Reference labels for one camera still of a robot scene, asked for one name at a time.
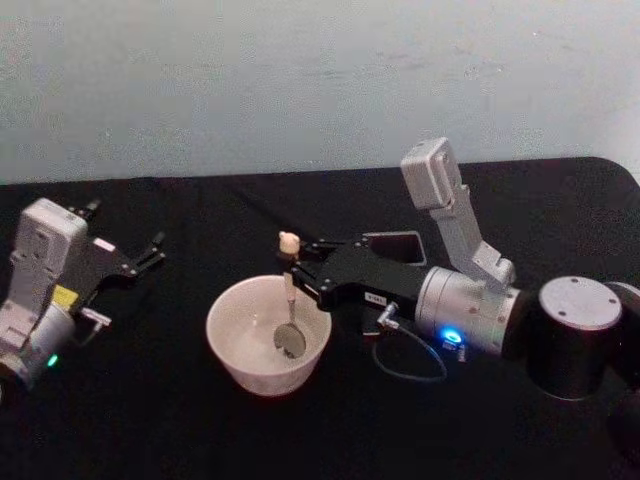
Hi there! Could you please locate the black table cloth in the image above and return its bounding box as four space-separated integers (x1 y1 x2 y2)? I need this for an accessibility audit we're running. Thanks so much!
0 156 640 480

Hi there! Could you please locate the pale plain wall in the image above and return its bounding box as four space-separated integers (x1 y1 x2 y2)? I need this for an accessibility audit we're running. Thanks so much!
0 0 640 187

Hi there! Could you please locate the steel spoon with figure handle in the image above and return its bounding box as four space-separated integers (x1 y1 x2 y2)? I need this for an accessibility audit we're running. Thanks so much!
273 230 308 361

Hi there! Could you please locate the white ceramic bowl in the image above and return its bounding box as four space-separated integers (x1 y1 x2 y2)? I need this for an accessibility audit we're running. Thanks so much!
205 274 333 398

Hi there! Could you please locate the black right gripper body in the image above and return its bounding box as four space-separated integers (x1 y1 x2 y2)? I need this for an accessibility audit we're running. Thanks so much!
313 230 430 312

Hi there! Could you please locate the thin dark right gripper cable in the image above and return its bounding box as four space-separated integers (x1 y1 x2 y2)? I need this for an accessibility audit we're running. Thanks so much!
371 301 449 384

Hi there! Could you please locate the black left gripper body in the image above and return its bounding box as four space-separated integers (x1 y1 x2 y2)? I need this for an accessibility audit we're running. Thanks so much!
73 208 140 315

